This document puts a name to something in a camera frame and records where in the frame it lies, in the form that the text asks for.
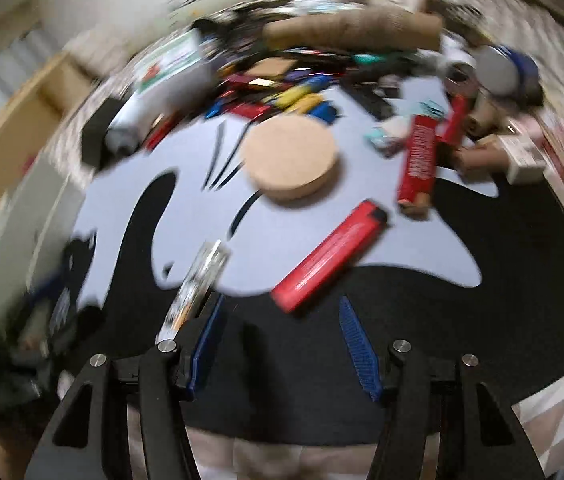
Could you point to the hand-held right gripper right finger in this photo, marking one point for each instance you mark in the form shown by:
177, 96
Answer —
357, 345

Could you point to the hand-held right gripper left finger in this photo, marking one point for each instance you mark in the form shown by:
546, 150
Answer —
206, 340

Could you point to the clear silver lighter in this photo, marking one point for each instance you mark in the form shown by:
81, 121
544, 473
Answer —
196, 285

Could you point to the large red lighter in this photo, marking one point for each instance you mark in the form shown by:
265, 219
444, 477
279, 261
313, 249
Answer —
329, 257

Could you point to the white storage box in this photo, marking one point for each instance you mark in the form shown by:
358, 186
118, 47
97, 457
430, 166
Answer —
36, 220

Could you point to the clear plastic container green label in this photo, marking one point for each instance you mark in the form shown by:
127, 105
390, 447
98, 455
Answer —
171, 65

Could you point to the red printed lighter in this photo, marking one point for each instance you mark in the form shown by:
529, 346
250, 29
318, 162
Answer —
417, 165

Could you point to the cork coaster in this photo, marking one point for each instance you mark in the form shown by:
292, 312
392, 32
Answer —
289, 157

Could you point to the checkered blanket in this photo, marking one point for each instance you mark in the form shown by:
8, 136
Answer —
562, 395

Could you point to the wooden bedside shelf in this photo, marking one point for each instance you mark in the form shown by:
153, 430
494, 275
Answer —
11, 130

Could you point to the black cardboard box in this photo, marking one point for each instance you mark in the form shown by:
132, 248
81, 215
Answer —
97, 135

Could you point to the group of small wooden stamps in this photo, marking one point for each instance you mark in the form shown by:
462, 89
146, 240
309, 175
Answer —
482, 155

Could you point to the white tumbler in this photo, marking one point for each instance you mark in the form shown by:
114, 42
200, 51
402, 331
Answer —
136, 120

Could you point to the pile of colourful lighters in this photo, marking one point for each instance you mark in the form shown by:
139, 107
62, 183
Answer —
302, 90

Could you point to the white curtain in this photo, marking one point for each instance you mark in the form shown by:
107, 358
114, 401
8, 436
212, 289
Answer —
6, 70

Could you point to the white tape roll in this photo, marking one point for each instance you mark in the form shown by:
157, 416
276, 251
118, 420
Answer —
459, 75

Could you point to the round blue tin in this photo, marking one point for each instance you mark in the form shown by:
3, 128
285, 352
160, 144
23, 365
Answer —
504, 70

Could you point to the twine roll on cardboard tube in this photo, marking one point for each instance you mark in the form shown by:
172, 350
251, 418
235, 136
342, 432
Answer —
352, 30

